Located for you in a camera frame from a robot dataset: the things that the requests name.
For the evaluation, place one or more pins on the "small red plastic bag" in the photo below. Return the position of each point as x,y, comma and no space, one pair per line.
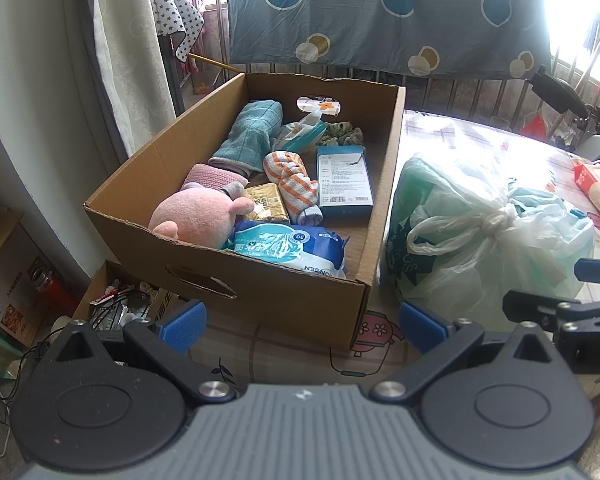
535,127

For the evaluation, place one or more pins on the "blue rectangular box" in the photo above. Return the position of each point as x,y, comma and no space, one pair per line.
345,177

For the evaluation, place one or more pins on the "wheelchair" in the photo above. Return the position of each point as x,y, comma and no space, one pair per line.
597,146

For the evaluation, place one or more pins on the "cardboard box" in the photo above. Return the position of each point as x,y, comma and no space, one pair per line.
280,300

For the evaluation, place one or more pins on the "cream curtain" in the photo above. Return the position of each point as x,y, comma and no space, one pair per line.
130,60

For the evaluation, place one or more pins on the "gold tissue pack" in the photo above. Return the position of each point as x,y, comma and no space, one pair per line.
265,202

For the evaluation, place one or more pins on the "small carton of clutter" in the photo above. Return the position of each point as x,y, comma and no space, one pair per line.
97,277

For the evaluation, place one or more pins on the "blue white soft packet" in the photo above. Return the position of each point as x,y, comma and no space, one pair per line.
285,247

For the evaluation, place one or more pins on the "metal railing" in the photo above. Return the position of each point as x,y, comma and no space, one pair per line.
470,95

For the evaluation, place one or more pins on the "pink plush toy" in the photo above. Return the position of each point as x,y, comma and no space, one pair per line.
195,220

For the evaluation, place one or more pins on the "teal towel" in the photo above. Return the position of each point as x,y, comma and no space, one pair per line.
250,135

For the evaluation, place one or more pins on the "pink knitted sponge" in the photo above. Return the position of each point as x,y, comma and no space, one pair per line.
210,177

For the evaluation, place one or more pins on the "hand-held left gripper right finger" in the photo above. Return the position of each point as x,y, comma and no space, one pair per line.
422,327

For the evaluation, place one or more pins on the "printed appliance carton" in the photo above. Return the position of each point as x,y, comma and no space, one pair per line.
5,305

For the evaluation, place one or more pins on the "green scrunchie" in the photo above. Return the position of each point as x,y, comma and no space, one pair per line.
345,131

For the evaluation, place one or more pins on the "black padded seat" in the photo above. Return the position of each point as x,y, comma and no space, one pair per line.
555,90

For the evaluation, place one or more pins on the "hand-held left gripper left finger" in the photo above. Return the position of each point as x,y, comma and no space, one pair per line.
185,325

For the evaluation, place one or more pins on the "orange striped towel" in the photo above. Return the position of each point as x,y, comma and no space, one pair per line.
292,185

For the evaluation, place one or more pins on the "grey quilt with circles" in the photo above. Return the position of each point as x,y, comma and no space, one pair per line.
355,10

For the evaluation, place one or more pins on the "teal tissue packet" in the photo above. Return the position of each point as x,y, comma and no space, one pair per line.
300,137

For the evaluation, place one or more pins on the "yellow stick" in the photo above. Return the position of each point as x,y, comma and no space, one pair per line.
215,62

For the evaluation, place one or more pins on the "white plastic bag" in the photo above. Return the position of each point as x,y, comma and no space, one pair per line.
470,220

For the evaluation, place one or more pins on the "pink white wet wipes pack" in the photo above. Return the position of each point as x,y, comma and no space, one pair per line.
597,190

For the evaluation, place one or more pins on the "star print cloth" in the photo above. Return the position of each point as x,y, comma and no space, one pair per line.
180,15

